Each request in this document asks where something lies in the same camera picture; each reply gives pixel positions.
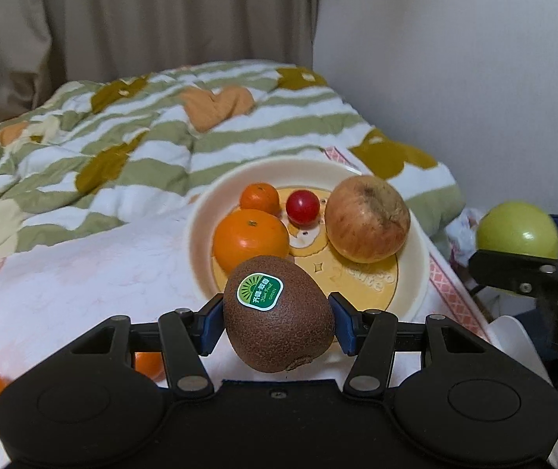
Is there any beige curtain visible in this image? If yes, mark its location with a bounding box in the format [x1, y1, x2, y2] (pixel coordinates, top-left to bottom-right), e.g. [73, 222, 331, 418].
[0, 0, 328, 140]

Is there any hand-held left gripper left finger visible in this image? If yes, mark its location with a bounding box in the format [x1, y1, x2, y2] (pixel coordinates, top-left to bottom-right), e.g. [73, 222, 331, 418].
[66, 293, 226, 399]

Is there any brown kiwi with green sticker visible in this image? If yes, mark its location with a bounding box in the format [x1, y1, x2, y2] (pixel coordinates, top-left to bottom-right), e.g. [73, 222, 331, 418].
[223, 255, 337, 373]

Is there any cream bowl with yellow print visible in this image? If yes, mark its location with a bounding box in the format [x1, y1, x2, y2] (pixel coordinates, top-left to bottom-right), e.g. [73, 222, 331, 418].
[184, 156, 429, 326]

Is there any red cherry tomato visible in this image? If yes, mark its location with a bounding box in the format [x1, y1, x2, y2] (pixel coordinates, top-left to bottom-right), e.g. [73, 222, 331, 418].
[285, 190, 321, 227]

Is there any white crumpled cloth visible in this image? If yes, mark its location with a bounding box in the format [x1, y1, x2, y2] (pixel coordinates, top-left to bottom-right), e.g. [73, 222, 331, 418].
[446, 206, 486, 265]

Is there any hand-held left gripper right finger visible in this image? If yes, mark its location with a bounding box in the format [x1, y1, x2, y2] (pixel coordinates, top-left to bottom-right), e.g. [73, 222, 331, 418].
[328, 292, 492, 399]

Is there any green striped flower blanket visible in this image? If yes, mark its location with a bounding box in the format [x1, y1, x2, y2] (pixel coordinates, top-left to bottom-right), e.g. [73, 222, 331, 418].
[0, 60, 465, 265]

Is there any pink floral tablecloth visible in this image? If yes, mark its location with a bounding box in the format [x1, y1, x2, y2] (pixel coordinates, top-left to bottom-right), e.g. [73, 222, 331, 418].
[0, 144, 504, 469]

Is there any small orange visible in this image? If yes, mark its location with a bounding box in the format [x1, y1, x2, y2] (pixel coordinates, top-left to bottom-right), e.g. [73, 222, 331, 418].
[240, 182, 281, 217]
[132, 352, 166, 382]

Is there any green apple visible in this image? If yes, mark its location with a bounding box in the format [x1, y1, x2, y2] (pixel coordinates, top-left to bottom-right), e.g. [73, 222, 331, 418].
[475, 200, 558, 260]

